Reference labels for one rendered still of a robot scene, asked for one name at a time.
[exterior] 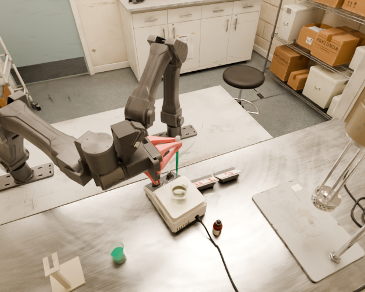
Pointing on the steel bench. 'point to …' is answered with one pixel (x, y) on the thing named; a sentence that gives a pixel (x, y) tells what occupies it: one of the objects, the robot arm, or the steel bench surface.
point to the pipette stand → (64, 274)
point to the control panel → (160, 182)
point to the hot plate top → (164, 194)
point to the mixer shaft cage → (324, 197)
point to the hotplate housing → (176, 225)
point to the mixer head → (361, 101)
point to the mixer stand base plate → (306, 229)
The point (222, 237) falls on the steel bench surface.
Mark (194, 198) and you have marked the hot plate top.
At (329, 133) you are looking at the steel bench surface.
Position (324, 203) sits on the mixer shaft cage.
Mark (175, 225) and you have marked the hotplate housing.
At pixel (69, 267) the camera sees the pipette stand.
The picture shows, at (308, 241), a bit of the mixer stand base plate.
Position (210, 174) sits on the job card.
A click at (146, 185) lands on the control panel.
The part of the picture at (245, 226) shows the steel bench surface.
